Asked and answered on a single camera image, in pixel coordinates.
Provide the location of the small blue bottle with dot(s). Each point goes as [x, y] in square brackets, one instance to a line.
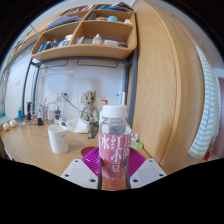
[20, 115]

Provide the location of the green packet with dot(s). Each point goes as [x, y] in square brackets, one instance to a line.
[136, 144]

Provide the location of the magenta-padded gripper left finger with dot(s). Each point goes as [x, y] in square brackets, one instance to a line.
[77, 171]

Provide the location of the wooden shelf unit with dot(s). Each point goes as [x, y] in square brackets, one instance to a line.
[86, 50]

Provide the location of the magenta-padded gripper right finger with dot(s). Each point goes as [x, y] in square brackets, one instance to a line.
[148, 172]

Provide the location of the clear pink-labelled drink bottle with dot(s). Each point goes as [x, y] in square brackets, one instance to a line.
[113, 150]

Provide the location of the green white striped towel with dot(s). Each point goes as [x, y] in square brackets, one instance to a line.
[206, 116]

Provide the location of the brown tree figurine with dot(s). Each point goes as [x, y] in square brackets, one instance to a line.
[90, 108]

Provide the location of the white power strip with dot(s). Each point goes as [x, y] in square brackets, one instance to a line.
[52, 115]

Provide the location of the light wooden wardrobe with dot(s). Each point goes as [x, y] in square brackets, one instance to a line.
[163, 83]

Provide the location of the grey metal frame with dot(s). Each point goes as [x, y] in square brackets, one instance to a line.
[133, 86]

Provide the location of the white crumpled bag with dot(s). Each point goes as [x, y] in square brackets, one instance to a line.
[78, 126]

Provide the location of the white paper cup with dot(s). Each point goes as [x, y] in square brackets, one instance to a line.
[59, 140]

